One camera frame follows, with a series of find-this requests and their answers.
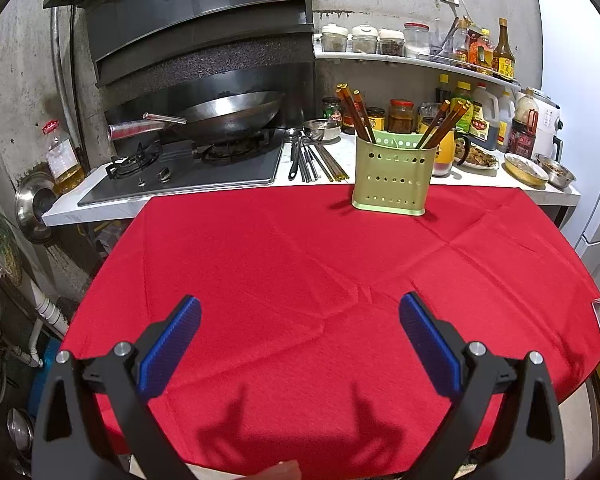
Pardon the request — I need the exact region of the steel ladle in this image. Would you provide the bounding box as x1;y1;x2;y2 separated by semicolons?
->
7;407;35;463

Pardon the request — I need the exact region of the clear glass with utensils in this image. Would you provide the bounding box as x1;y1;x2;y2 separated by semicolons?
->
431;17;456;60

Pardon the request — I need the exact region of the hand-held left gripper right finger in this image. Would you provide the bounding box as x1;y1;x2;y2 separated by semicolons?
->
399;291;566;480

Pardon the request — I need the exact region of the small steel bowl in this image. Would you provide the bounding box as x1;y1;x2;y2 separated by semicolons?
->
302;119;341;142

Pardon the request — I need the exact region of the white drain pipe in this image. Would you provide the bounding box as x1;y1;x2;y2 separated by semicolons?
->
30;280;70;366

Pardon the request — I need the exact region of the bundle of metal chopsticks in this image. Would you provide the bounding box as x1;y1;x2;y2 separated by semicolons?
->
300;140;350;183

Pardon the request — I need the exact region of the green plastic utensil holder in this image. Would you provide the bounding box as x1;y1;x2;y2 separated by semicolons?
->
350;130;438;217

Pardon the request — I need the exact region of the white lid spice jar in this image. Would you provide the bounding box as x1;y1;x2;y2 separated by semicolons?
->
378;28;405;57
321;23;349;53
351;25;378;54

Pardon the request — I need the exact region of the large white oil jug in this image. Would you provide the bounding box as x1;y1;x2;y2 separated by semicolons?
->
470;83;501;151

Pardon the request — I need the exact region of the steel spoon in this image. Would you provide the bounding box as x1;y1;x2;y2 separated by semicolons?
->
285;128;312;182

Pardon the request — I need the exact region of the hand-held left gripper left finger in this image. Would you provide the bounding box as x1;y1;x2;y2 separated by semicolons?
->
30;294;203;480

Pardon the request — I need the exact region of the orange oil bottle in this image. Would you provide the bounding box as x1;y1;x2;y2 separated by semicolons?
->
476;28;495;73

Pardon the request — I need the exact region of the person's left hand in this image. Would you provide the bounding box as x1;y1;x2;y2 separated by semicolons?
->
252;460;302;480

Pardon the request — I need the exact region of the green plastic bottle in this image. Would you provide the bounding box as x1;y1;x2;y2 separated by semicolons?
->
450;81;474;133

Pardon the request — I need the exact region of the steel duct pipe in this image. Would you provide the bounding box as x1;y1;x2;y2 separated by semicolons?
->
50;0;83;133

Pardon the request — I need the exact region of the black range hood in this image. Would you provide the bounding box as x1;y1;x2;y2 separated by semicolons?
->
42;0;315;88

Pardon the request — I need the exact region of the orange lid pickle jar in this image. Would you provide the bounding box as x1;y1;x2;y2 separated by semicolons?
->
387;99;415;134

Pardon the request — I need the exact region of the red cap oil bottle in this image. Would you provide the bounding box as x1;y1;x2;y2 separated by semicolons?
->
42;120;86;196

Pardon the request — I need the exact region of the steel wok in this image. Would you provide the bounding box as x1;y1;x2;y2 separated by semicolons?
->
107;90;287;143

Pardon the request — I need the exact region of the clear seasoning bottle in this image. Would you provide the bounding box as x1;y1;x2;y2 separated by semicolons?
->
452;20;470;66

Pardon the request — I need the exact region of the dark yellow label bottle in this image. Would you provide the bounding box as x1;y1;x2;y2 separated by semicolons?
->
492;18;516;81

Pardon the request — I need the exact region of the plate of food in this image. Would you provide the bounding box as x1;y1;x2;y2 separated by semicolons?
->
455;142;500;170

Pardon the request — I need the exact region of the yellow mug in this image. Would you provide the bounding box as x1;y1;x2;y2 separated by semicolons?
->
432;127;472;178

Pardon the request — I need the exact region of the yellow label jug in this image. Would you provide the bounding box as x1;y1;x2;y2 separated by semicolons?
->
497;87;516;151

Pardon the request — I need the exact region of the black gas stove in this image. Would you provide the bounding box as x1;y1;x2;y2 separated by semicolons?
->
77;127;286;207

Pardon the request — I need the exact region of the red lid clear jar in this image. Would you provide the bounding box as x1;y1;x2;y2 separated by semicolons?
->
404;22;431;58

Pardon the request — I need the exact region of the white countertop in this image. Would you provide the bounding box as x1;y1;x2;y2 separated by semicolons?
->
42;130;581;227

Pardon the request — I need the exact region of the red tablecloth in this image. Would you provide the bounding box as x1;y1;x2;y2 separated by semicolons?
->
60;185;600;468

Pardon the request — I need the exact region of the red label sauce bottle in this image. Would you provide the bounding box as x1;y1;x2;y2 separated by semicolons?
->
466;27;481;68

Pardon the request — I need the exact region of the black handle spoon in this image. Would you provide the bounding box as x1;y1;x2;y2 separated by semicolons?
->
287;135;311;182

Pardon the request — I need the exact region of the white wall shelf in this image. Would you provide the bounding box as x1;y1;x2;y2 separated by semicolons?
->
314;49;521;92

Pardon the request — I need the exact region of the white refrigerator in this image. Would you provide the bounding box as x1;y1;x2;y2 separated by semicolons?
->
536;0;600;261

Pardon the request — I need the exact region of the green label jar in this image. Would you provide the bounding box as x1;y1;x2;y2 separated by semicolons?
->
322;97;342;126

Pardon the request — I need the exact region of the white kitchen appliance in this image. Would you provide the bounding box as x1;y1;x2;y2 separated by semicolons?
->
527;87;563;163

